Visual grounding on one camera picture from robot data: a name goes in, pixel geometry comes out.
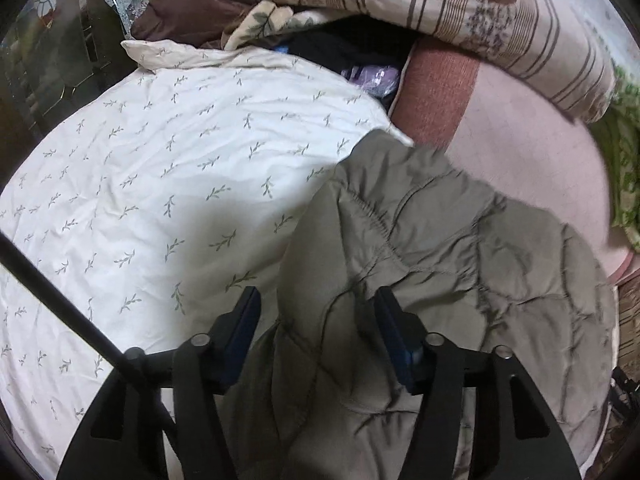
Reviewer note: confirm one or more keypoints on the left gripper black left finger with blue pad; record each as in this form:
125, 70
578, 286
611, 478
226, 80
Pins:
206, 366

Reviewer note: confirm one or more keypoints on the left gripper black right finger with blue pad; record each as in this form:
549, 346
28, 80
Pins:
430, 366

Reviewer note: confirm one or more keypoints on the olive green quilted jacket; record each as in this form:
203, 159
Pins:
318, 397

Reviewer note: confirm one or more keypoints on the white leaf-print duvet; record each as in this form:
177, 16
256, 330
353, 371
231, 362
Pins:
152, 207

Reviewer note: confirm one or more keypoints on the pink blanket with red band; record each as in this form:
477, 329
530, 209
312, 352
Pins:
494, 127

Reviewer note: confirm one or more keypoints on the purple plastic bag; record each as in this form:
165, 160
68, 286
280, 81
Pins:
378, 81

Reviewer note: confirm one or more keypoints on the green patterned cloth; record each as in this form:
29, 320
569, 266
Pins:
617, 136

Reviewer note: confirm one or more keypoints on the black garment pile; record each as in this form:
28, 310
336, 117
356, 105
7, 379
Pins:
355, 41

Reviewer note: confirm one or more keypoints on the cream leaf-print pillow corner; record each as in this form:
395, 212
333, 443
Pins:
267, 20

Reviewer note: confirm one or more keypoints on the striped floral beige pillow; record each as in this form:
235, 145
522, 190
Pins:
542, 42

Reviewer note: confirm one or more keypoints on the brown cloth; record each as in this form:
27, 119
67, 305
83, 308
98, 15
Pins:
198, 23

